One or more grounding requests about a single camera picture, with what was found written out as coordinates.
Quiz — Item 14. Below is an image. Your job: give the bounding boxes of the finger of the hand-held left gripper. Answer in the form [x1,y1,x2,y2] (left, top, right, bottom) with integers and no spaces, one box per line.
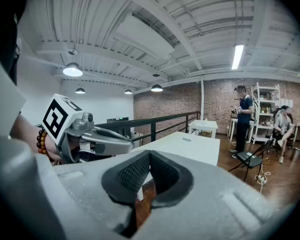
[83,125,135,145]
[81,134,134,157]

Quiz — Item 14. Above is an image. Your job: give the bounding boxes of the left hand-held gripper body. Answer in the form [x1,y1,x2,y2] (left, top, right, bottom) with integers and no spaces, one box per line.
[41,93,96,164]

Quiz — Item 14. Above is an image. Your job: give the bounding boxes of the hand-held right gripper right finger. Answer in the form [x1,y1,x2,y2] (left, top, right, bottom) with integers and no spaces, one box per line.
[129,150,281,240]

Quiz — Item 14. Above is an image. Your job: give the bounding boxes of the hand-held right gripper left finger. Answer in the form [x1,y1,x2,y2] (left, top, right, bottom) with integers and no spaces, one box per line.
[52,149,151,240]

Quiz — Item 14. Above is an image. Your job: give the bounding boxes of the person's left forearm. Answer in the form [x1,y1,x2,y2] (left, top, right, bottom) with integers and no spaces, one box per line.
[9,113,66,164]

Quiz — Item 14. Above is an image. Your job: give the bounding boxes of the black metal railing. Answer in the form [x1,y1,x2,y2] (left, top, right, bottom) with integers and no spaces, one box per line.
[94,110,201,146]

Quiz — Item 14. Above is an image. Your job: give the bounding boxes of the white power strip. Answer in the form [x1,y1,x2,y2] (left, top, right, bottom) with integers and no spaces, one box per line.
[254,163,272,194]

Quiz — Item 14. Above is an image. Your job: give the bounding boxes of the black folding chair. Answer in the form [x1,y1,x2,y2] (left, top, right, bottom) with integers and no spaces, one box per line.
[228,138,276,182]

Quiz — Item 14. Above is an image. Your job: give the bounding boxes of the white side table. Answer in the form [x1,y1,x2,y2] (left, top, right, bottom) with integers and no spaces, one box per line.
[188,119,219,139]

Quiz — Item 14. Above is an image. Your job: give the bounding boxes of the small white table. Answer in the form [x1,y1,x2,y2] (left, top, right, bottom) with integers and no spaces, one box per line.
[228,117,256,141]

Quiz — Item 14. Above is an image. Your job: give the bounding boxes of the white vertical pipe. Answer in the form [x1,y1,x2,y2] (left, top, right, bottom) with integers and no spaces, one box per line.
[200,76,205,121]

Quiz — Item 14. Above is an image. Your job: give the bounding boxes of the white ceiling panel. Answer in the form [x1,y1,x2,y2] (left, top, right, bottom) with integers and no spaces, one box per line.
[114,13,176,61]

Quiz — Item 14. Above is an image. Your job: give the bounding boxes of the white shelf unit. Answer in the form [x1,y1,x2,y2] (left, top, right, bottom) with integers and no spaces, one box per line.
[248,82,281,145]

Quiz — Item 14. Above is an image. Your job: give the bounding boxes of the white paper sheets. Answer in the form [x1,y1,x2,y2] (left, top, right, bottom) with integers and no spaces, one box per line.
[279,98,295,108]

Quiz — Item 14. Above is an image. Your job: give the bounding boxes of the fluorescent tube light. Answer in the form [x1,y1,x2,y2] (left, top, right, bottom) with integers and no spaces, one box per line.
[231,44,245,71]

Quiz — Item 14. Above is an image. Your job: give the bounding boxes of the brown bead bracelet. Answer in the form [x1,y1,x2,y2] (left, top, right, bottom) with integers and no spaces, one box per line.
[36,128,51,159]

